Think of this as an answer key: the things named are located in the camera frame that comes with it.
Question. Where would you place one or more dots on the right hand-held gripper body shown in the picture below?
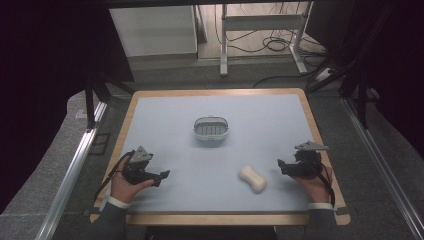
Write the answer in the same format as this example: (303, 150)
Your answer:
(305, 164)

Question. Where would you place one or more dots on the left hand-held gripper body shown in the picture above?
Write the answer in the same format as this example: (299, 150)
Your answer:
(137, 166)

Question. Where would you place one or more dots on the white bar of soap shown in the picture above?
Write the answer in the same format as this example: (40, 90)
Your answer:
(252, 178)

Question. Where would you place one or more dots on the grey soap dish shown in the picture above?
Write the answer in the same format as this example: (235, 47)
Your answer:
(211, 129)

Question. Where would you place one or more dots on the person's right hand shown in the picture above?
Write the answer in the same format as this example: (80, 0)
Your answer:
(315, 188)

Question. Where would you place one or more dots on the person's left hand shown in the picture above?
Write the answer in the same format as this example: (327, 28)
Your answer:
(121, 188)

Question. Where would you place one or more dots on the black floor plate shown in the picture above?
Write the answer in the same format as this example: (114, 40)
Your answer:
(99, 144)

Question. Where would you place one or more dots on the pale blue table mat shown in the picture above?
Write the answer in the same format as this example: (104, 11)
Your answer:
(213, 160)

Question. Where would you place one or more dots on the wooden table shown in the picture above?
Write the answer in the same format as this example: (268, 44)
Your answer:
(216, 219)

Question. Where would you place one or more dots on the black metal stand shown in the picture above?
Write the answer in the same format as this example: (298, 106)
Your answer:
(361, 96)
(90, 103)

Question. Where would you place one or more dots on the white power strip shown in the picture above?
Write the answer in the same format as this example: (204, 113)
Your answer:
(324, 74)

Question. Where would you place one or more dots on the dark curtain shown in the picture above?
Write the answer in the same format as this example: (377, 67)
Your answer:
(43, 66)
(400, 66)

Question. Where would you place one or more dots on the white cabinet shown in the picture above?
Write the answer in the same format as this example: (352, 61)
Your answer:
(153, 30)

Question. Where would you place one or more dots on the aluminium rail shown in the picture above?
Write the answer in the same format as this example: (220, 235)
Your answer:
(383, 170)
(71, 170)

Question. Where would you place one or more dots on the white metal desk frame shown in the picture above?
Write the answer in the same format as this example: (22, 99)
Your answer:
(263, 22)

